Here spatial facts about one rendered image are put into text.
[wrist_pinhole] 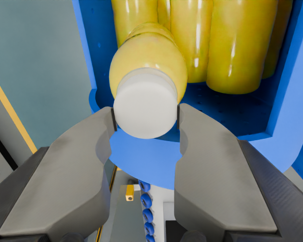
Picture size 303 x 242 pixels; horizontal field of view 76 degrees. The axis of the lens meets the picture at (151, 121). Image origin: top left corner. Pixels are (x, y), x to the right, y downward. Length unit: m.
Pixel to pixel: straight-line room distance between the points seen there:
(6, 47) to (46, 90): 0.36
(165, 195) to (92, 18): 0.56
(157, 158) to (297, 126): 0.12
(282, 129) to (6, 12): 1.60
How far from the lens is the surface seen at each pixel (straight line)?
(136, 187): 0.71
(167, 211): 0.70
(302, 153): 0.80
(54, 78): 1.61
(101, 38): 0.32
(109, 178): 1.01
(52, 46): 1.54
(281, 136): 0.19
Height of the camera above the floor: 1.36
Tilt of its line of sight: 59 degrees down
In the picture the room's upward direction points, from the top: 178 degrees counter-clockwise
